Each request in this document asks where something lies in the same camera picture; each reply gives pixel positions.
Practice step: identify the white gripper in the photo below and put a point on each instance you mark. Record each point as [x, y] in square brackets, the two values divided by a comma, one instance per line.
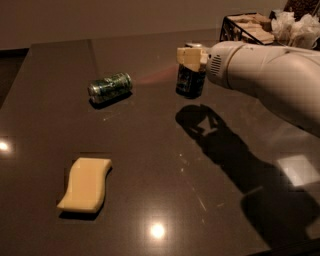
[221, 67]

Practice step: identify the blue pepsi can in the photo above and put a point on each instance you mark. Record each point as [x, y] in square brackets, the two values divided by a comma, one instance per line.
[190, 80]

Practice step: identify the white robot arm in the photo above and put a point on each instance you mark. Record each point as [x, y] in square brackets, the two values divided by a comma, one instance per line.
[286, 80]

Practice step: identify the green soda can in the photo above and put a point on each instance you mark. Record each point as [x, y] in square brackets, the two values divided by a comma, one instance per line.
[109, 88]

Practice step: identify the crumpled white plastic bag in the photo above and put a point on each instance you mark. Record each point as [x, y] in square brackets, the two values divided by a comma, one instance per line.
[301, 34]

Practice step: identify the dark patterned jar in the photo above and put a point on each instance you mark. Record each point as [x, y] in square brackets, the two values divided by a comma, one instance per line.
[302, 7]

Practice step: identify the yellow curved sponge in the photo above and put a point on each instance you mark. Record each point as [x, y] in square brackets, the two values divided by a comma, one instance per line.
[86, 186]

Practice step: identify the black wire napkin basket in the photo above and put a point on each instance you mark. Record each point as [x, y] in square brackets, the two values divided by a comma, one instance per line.
[250, 28]

